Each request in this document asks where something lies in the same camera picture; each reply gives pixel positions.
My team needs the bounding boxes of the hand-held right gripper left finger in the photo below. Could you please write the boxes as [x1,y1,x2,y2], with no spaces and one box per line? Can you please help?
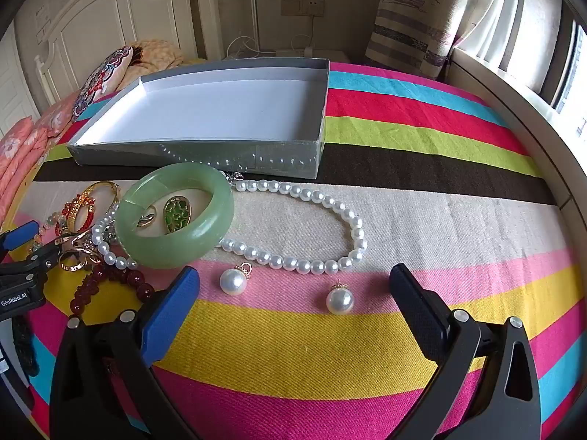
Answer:
[50,266,201,440]

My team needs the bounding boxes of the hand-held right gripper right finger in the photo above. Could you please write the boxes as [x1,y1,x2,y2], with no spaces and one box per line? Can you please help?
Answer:
[389,263,542,440]

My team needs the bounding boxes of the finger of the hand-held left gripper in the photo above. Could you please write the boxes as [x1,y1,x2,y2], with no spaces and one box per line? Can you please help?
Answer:
[0,220,41,252]
[0,244,62,285]

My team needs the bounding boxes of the rose gold ring bangles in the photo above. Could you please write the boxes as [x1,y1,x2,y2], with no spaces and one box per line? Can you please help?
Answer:
[54,231,102,273]

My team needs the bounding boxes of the dark red bead bracelet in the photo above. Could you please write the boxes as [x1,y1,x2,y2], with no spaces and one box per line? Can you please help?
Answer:
[69,261,156,318]

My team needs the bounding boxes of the multicolour bead bracelet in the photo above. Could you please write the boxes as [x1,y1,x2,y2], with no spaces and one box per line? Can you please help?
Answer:
[28,211,65,253]

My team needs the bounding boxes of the red cord bracelet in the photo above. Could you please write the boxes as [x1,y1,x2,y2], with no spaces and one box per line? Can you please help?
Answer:
[62,195,101,234]

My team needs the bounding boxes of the gold bangle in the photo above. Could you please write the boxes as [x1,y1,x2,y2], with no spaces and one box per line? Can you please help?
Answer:
[81,181,121,207]

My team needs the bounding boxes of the green jade pendant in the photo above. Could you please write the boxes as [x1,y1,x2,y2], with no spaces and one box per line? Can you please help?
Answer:
[163,195,193,234]

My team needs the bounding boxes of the white pearl necklace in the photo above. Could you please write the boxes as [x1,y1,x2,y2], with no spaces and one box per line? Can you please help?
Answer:
[91,170,368,274]

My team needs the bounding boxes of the green jade bangle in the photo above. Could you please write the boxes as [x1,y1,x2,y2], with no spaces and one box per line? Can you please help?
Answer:
[114,162,236,270]

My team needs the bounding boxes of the grey cardboard box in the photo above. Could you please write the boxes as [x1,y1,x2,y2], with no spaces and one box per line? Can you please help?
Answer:
[65,57,331,180]

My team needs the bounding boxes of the person's left hand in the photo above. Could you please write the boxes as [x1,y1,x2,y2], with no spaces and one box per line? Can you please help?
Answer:
[11,316,33,367]

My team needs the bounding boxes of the pink floral quilt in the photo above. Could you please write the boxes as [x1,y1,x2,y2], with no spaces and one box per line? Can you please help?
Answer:
[0,96,76,234]

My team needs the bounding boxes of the colourful striped cloth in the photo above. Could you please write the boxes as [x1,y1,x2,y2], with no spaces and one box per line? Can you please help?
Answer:
[0,59,574,440]

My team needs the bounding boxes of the white door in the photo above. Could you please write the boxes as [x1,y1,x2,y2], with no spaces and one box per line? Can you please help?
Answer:
[0,37,42,124]

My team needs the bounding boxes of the round patterned cushion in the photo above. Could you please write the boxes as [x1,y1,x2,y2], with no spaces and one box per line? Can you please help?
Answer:
[71,46,135,124]

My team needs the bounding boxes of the orange checked blanket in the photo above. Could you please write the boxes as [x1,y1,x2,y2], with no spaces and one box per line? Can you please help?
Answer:
[131,39,185,67]

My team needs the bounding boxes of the white window sill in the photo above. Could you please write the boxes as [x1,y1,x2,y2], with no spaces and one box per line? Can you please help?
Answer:
[447,48,587,221]

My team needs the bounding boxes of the white wooden headboard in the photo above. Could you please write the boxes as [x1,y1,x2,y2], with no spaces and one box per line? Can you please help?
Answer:
[34,0,225,106]

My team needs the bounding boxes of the white nightstand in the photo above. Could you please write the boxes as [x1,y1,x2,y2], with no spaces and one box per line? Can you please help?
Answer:
[225,46,351,62]

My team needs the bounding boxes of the window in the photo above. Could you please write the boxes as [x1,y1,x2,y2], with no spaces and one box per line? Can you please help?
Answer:
[541,4,587,147]

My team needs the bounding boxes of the printed beige curtain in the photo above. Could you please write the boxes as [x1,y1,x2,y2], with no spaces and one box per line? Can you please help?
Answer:
[364,0,505,78]

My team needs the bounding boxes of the white sheer curtain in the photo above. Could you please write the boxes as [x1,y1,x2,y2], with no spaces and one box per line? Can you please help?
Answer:
[459,0,562,92]

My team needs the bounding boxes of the white floor lamp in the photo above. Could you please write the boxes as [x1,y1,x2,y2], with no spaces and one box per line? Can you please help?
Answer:
[248,0,294,57]

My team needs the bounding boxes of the white coiled cable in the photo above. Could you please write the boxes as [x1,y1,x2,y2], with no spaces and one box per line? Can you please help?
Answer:
[226,34,276,58]

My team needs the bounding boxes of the white charger with cable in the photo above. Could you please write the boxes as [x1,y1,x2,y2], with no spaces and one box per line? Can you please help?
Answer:
[293,13,317,58]

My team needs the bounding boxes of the beige wall socket panel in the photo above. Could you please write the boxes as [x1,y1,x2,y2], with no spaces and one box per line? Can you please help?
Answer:
[281,0,325,15]

